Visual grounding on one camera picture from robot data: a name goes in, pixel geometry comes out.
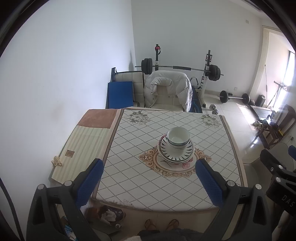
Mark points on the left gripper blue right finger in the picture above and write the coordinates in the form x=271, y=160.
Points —
x=212, y=182

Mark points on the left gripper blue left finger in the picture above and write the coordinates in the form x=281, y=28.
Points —
x=86, y=181

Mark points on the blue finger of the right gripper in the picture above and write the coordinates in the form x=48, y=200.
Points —
x=292, y=151
x=271, y=163

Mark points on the blue leaf pattern plate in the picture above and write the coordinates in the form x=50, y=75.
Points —
x=176, y=149

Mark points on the white plate pink flowers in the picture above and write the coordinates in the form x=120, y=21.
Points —
x=174, y=159

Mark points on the white bowl dark rim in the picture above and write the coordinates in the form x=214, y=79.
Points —
x=178, y=137

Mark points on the dark wooden chair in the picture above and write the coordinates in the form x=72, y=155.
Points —
x=273, y=129

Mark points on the bag on floor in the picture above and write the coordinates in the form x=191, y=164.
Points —
x=106, y=214

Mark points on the crumpled tissue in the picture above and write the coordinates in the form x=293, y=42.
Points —
x=56, y=161

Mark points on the brown striped cloth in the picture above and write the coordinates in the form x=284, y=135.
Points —
x=90, y=139

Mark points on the right sandal foot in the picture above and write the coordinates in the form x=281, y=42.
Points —
x=173, y=225

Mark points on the sandal foot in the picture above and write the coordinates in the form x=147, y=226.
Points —
x=150, y=225
x=173, y=225

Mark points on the small black bin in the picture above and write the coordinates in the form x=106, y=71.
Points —
x=260, y=100

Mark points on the left sandal foot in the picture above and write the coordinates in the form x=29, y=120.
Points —
x=150, y=225

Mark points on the chrome dumbbell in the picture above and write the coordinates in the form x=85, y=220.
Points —
x=213, y=109

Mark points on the black blue exercise mat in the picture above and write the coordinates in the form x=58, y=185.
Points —
x=195, y=103

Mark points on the barbell on floor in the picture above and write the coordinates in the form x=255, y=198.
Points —
x=225, y=97

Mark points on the white puffer jacket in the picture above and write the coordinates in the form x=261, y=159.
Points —
x=170, y=86

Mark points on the barbell on rack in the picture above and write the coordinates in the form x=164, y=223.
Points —
x=213, y=73

